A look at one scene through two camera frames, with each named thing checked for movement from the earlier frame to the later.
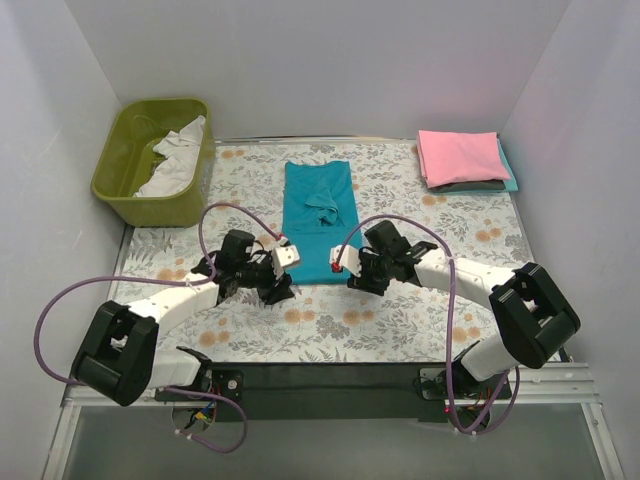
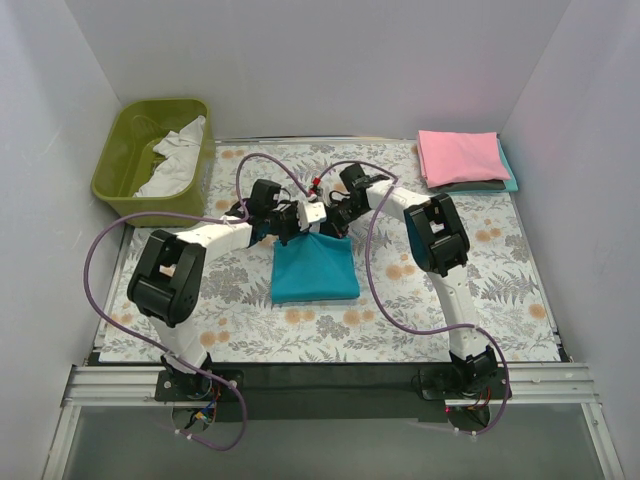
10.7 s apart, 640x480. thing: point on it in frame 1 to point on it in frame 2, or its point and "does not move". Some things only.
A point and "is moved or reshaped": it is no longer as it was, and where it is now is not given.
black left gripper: [273, 282] to [288, 226]
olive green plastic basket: [155, 161] does not move
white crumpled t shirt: [176, 172] does not move
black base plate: [326, 391] does not move
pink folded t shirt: [458, 156] does not move
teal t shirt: [320, 211] is moved or reshaped
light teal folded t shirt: [510, 184] does not move
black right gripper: [365, 278] to [335, 223]
